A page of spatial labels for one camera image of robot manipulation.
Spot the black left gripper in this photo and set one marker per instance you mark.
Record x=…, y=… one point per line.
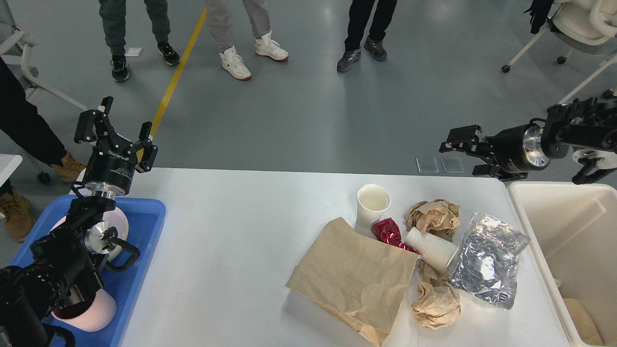
x=108, y=170

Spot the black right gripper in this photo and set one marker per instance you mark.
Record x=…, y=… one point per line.
x=516, y=150

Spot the silver foil wrapper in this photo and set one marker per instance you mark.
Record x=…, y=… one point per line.
x=485, y=265

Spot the white paper cup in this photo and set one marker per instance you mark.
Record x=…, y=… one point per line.
x=372, y=202
x=435, y=251

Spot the brown paper bag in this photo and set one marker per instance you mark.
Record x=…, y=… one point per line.
x=356, y=279

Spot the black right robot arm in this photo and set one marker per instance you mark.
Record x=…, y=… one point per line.
x=587, y=127

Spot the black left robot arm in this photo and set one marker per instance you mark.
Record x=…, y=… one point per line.
x=68, y=262

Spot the right clear floor plate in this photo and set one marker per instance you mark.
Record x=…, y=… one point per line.
x=452, y=164

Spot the clear floor plate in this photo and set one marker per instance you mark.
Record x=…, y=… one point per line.
x=452, y=164
x=427, y=165

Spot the left clear floor plate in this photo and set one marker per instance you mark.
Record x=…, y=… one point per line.
x=427, y=165

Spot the crumpled brown paper upper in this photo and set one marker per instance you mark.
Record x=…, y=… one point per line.
x=438, y=217

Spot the blue plastic tray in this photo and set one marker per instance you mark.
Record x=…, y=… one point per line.
x=145, y=221

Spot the person with tan boots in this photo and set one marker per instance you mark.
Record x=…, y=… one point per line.
x=19, y=119

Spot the tipped white paper cup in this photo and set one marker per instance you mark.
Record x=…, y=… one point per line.
x=435, y=251

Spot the white plastic bin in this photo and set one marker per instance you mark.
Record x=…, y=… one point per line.
x=573, y=233

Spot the red foil wrapper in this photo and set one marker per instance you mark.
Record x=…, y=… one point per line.
x=387, y=231

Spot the crumpled brown paper ball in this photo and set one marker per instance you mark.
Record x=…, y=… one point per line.
x=437, y=306

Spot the white rolling chair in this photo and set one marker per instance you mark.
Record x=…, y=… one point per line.
x=587, y=26

